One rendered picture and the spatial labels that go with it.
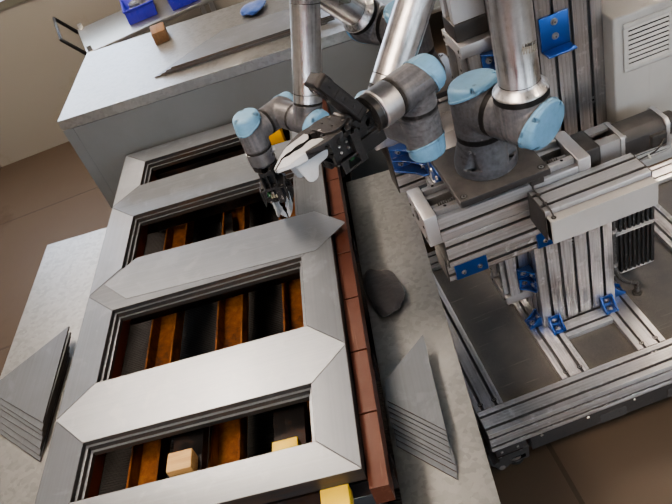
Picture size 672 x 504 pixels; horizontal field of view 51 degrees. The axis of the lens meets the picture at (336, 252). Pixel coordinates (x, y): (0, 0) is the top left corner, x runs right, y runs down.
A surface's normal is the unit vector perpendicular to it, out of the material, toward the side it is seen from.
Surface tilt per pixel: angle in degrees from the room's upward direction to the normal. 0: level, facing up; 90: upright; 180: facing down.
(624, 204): 90
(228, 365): 0
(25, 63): 90
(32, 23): 90
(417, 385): 0
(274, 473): 0
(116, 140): 90
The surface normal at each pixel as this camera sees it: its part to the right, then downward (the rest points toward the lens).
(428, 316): -0.28, -0.72
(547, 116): 0.64, 0.47
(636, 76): 0.22, 0.59
